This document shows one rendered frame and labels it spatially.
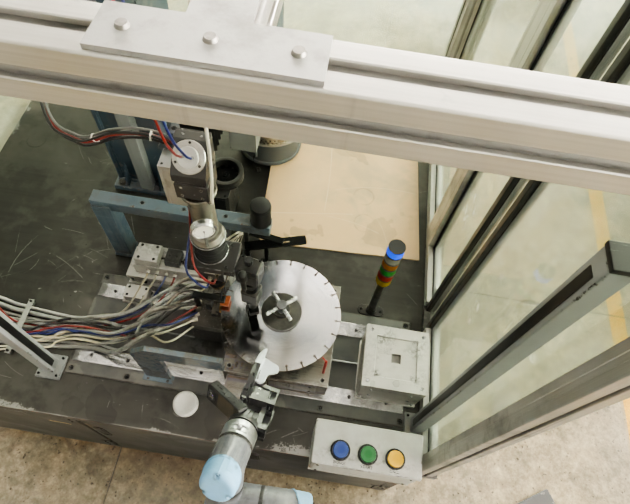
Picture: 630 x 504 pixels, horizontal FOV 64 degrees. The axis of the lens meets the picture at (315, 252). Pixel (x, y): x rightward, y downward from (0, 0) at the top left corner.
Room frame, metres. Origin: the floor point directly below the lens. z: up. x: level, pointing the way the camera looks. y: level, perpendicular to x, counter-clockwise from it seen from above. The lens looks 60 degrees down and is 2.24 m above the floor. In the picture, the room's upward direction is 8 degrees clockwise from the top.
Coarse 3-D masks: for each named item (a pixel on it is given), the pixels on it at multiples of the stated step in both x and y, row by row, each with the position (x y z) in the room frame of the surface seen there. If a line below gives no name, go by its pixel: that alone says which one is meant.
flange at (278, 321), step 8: (272, 296) 0.58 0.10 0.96; (280, 296) 0.58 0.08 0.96; (288, 296) 0.59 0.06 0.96; (264, 304) 0.55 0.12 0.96; (272, 304) 0.56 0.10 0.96; (288, 304) 0.56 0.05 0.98; (296, 304) 0.57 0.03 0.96; (264, 312) 0.53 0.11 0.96; (288, 312) 0.53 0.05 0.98; (296, 312) 0.54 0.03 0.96; (264, 320) 0.51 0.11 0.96; (272, 320) 0.51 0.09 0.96; (280, 320) 0.51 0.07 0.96; (288, 320) 0.52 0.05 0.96; (296, 320) 0.52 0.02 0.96; (272, 328) 0.49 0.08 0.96; (280, 328) 0.49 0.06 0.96; (288, 328) 0.49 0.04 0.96
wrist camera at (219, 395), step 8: (208, 384) 0.29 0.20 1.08; (216, 384) 0.29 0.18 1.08; (208, 392) 0.27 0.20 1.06; (216, 392) 0.27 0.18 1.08; (224, 392) 0.27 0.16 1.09; (216, 400) 0.26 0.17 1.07; (224, 400) 0.25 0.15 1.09; (232, 400) 0.25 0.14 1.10; (224, 408) 0.24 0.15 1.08; (232, 408) 0.24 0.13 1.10; (240, 408) 0.24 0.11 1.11
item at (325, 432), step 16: (320, 432) 0.25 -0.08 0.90; (336, 432) 0.26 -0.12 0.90; (352, 432) 0.26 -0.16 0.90; (368, 432) 0.27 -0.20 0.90; (384, 432) 0.27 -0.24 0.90; (400, 432) 0.28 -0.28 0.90; (320, 448) 0.21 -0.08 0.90; (352, 448) 0.22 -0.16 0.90; (384, 448) 0.23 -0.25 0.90; (400, 448) 0.24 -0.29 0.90; (416, 448) 0.25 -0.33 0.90; (320, 464) 0.18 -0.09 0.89; (336, 464) 0.18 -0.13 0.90; (352, 464) 0.19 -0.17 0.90; (384, 464) 0.20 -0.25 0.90; (416, 464) 0.21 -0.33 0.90; (384, 480) 0.17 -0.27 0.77; (400, 480) 0.17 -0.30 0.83; (416, 480) 0.17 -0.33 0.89
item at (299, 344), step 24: (264, 264) 0.68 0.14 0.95; (288, 264) 0.69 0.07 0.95; (240, 288) 0.60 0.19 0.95; (264, 288) 0.61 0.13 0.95; (288, 288) 0.62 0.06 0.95; (312, 288) 0.63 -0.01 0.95; (240, 312) 0.52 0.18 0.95; (312, 312) 0.55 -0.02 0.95; (336, 312) 0.56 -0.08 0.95; (240, 336) 0.46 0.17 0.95; (264, 336) 0.47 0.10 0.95; (288, 336) 0.48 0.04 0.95; (312, 336) 0.49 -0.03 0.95; (288, 360) 0.41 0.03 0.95; (312, 360) 0.42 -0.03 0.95
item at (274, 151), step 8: (264, 144) 1.17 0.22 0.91; (272, 144) 1.17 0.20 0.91; (280, 144) 1.18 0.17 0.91; (288, 144) 1.24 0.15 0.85; (296, 144) 1.28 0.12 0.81; (248, 152) 1.22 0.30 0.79; (256, 152) 1.20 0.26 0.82; (264, 152) 1.20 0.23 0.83; (272, 152) 1.21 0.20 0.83; (280, 152) 1.22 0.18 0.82; (288, 152) 1.24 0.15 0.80; (296, 152) 1.27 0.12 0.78; (256, 160) 1.20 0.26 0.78; (264, 160) 1.20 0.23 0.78; (272, 160) 1.21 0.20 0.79; (280, 160) 1.22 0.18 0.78; (288, 160) 1.23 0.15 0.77; (256, 168) 1.18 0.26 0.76
